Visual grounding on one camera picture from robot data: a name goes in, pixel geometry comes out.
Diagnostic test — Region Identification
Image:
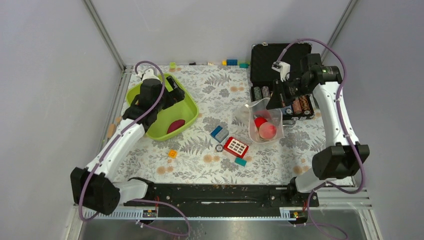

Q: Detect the blue grey toy block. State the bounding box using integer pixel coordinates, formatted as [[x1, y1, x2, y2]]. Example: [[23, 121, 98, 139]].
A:
[[210, 125, 229, 143]]

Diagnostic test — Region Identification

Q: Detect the red toy calculator block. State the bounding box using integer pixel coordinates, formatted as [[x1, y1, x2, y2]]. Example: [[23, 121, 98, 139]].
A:
[[223, 136, 249, 159]]

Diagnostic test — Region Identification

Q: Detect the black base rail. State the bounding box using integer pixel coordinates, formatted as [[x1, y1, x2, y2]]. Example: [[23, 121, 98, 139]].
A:
[[144, 183, 320, 218]]

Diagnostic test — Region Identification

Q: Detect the blue yellow block row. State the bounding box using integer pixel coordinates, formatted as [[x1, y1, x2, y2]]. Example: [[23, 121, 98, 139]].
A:
[[221, 59, 250, 69]]

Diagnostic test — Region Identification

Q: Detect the black poker chip case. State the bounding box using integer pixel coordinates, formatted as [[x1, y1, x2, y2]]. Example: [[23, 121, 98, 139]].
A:
[[249, 42, 315, 120]]

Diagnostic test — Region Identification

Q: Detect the pink toy peach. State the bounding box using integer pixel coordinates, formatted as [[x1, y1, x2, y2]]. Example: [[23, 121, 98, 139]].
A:
[[258, 122, 277, 141]]

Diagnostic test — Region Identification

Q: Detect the orange toy block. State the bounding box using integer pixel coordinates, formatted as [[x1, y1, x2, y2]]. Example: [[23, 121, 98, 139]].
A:
[[168, 149, 178, 159]]

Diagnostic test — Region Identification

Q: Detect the red toy apple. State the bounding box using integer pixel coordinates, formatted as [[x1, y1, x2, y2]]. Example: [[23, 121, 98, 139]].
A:
[[254, 116, 268, 129]]

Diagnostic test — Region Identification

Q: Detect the floral table mat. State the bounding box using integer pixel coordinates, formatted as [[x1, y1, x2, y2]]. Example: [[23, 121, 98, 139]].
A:
[[115, 65, 326, 185]]

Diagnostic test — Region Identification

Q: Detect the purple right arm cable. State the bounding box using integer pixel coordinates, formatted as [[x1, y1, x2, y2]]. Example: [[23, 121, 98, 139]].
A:
[[276, 38, 367, 239]]

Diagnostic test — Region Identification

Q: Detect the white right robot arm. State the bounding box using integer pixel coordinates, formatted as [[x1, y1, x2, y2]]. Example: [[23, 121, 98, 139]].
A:
[[266, 53, 370, 206]]

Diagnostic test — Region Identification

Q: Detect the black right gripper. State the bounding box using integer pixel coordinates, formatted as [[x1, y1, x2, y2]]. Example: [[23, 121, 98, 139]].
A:
[[266, 77, 312, 110]]

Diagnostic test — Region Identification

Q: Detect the maroon toy sweet potato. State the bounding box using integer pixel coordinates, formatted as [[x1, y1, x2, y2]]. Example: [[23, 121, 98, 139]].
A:
[[166, 119, 186, 134]]

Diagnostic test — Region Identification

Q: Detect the teal toy block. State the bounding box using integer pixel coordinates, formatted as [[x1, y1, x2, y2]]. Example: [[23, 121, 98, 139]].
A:
[[234, 157, 247, 167]]

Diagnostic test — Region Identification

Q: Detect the green plastic tub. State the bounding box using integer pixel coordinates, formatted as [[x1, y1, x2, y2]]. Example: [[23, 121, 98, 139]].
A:
[[145, 73, 199, 141]]

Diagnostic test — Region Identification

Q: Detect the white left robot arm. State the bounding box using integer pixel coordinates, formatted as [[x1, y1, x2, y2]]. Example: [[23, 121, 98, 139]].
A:
[[70, 73, 185, 215]]

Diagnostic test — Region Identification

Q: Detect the clear zip top bag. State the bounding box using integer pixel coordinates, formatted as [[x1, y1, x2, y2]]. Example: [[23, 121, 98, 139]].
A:
[[234, 97, 285, 144]]

